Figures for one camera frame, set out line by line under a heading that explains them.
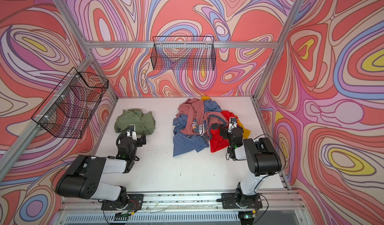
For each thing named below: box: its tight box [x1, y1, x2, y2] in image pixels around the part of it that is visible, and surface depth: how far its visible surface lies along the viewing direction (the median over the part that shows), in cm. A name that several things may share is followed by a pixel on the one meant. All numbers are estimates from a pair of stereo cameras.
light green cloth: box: [114, 108, 156, 135], surface depth 101 cm
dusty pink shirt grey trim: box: [176, 98, 229, 141], surface depth 98 cm
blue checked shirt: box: [173, 99, 222, 157], surface depth 95 cm
